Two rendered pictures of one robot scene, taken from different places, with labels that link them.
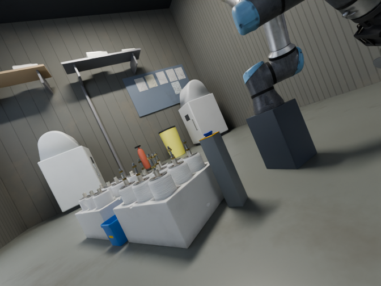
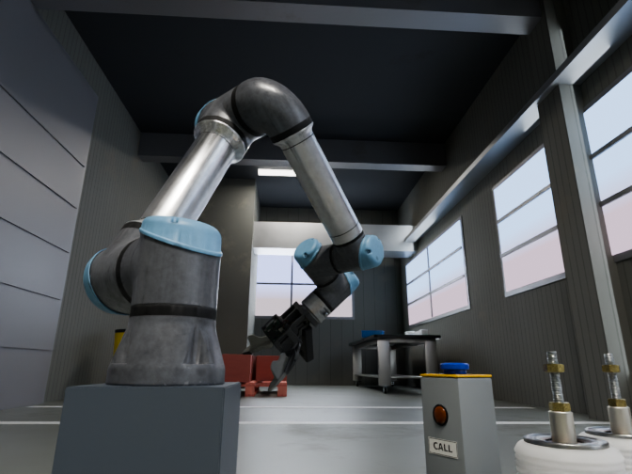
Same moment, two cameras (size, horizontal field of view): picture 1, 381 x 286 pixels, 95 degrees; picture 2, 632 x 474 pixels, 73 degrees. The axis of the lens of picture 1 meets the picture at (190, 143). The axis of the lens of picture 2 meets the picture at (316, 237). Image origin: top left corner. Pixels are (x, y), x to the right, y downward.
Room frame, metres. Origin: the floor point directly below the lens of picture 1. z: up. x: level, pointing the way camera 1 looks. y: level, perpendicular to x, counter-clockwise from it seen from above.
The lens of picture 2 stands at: (1.40, -0.04, 0.32)
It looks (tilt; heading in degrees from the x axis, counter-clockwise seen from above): 17 degrees up; 201
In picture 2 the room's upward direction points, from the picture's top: straight up
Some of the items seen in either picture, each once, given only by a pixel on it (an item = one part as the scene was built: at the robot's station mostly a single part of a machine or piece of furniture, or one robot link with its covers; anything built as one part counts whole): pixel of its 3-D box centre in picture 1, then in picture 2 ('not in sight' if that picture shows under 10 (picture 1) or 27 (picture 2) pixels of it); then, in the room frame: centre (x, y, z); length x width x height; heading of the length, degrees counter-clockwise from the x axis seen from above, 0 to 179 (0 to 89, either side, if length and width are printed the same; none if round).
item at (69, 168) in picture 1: (72, 167); not in sight; (2.89, 1.93, 0.62); 0.63 x 0.56 x 1.24; 114
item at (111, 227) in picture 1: (133, 217); not in sight; (0.96, 0.46, 0.06); 0.30 x 0.11 x 0.12; 143
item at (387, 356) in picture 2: not in sight; (387, 360); (-5.47, -1.48, 0.43); 2.38 x 0.98 x 0.86; 24
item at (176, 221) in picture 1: (173, 199); not in sight; (0.85, 0.19, 0.09); 0.39 x 0.39 x 0.18; 52
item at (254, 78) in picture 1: (258, 78); (176, 263); (0.90, -0.45, 0.47); 0.13 x 0.12 x 0.14; 71
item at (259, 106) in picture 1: (265, 100); (170, 345); (0.90, -0.44, 0.35); 0.15 x 0.15 x 0.10
